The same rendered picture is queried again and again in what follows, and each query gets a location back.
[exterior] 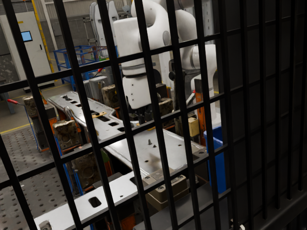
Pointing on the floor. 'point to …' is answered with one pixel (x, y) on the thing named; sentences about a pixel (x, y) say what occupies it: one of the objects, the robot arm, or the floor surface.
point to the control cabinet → (35, 50)
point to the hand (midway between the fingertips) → (145, 119)
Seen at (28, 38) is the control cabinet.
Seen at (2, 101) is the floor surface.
